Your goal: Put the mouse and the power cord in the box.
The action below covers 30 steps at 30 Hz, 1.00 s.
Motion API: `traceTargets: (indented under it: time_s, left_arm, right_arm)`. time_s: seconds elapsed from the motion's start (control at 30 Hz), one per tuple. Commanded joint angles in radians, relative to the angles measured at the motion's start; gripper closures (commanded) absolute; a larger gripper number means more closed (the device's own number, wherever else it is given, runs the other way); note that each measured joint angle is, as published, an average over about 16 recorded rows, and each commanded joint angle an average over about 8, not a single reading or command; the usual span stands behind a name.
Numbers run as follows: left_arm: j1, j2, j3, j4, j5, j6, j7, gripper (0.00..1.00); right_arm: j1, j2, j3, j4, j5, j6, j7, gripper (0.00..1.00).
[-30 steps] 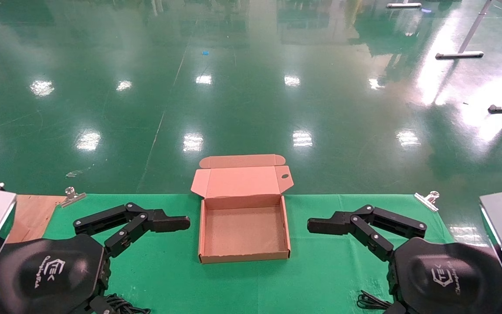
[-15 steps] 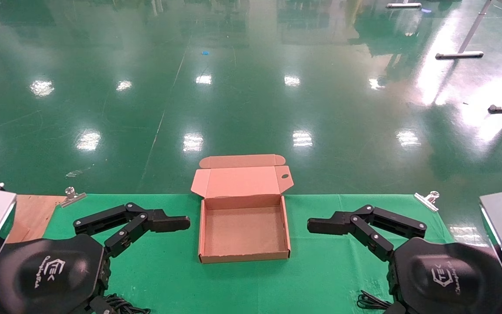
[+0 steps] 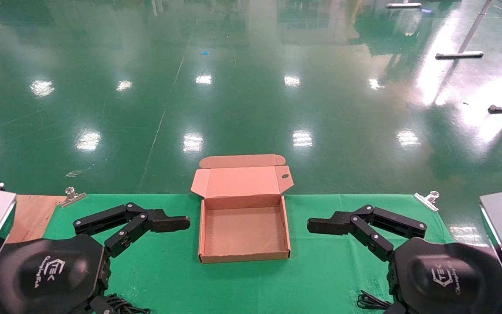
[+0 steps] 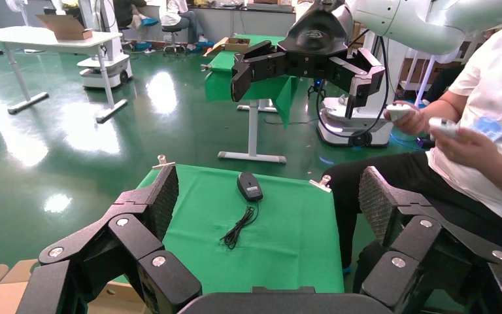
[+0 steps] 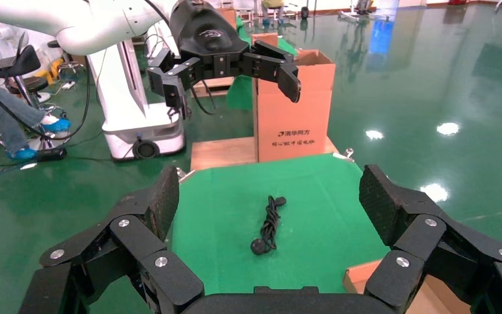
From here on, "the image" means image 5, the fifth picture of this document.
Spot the black office stool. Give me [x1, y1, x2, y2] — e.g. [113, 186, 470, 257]
[0, 44, 61, 150]

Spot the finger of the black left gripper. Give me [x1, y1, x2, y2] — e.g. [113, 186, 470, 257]
[146, 48, 203, 110]
[239, 40, 302, 104]

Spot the green table cloth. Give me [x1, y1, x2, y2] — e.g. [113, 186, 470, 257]
[166, 152, 392, 296]

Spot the round black background stool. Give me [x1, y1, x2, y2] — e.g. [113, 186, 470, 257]
[46, 39, 86, 78]

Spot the black floor power box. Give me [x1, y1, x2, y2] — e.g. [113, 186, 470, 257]
[36, 147, 68, 162]

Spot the seated person in jeans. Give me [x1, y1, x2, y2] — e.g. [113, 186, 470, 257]
[0, 17, 73, 162]

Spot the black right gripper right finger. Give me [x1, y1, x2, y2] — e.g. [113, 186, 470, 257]
[358, 164, 502, 313]

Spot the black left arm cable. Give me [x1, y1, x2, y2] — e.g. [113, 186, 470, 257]
[189, 79, 217, 116]

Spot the tall printed cardboard box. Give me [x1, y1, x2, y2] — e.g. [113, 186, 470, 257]
[250, 32, 337, 164]

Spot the metal table clamp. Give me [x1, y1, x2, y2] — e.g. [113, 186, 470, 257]
[332, 147, 356, 164]
[175, 167, 196, 184]

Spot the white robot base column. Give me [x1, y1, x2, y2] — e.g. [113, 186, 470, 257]
[87, 22, 188, 162]

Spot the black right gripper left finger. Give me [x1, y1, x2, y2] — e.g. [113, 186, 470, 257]
[39, 166, 205, 314]

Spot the grey laptop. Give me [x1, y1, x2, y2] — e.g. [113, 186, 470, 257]
[0, 31, 29, 74]

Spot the black power cord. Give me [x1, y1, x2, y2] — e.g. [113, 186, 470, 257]
[250, 195, 288, 256]

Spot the flat open cardboard box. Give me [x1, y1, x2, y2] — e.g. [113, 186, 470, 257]
[343, 259, 473, 314]

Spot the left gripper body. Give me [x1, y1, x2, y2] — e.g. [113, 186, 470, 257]
[169, 0, 252, 82]

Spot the small background cardboard box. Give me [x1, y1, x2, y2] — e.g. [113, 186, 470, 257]
[215, 7, 239, 31]

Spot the thick black floor cable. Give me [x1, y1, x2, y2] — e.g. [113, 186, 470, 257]
[0, 55, 94, 143]

